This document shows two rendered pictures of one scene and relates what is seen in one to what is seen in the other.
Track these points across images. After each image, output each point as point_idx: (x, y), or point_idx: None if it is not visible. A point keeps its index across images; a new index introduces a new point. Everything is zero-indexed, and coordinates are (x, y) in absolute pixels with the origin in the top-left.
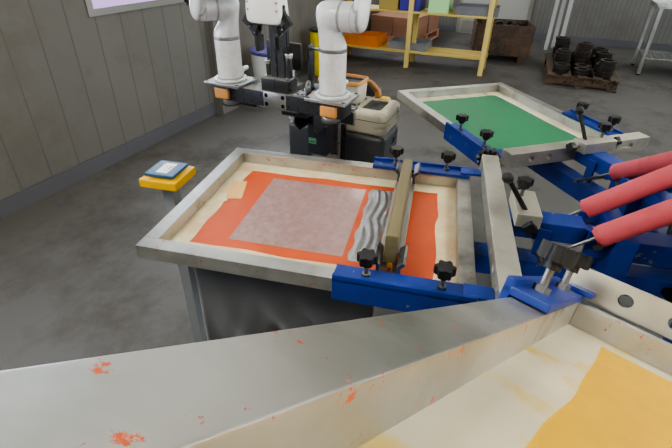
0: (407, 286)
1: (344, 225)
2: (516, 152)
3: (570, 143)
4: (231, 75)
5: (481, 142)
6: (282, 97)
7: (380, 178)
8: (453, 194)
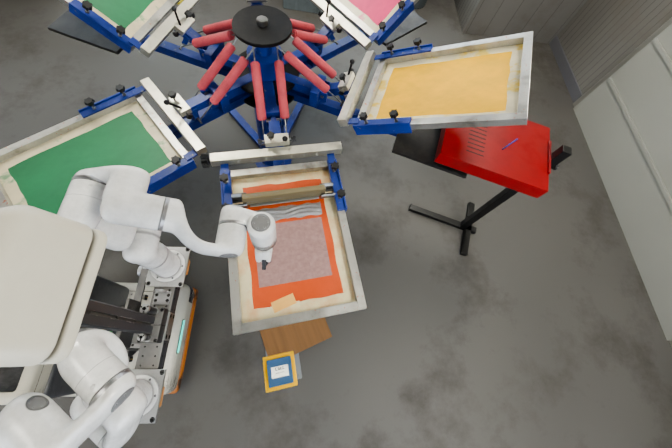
0: (340, 180)
1: (295, 224)
2: (200, 144)
3: (189, 115)
4: (149, 385)
5: (171, 167)
6: (170, 315)
7: None
8: (240, 180)
